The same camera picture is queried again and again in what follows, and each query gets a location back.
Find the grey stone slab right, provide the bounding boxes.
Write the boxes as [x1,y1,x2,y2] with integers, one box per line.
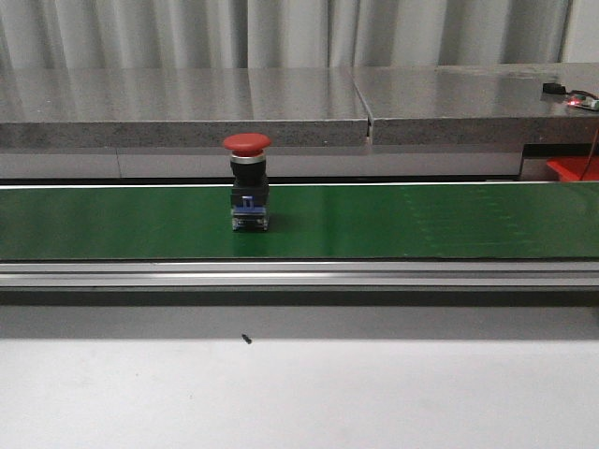
[352,63,598,145]

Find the grey stone slab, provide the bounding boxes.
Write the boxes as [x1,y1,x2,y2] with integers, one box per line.
[352,63,598,145]
[1,68,369,148]

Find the green conveyor belt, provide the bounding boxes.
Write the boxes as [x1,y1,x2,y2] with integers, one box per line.
[1,182,598,261]

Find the red plastic tray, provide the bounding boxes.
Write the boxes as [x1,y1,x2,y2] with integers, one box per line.
[547,156,599,182]

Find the grey stone slab left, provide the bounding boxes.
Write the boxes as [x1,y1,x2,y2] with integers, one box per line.
[1,68,369,148]

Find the small black sensor module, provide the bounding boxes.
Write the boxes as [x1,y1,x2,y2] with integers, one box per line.
[541,82,567,102]

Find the green circuit board with LED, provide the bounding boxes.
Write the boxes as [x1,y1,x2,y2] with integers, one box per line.
[566,94,599,111]

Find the grey pleated curtain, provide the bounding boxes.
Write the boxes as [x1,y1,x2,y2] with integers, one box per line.
[1,1,598,69]

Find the aluminium conveyor frame rail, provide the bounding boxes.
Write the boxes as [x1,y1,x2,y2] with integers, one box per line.
[1,261,598,290]

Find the thin red black wire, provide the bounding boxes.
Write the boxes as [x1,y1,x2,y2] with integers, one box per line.
[563,87,599,182]

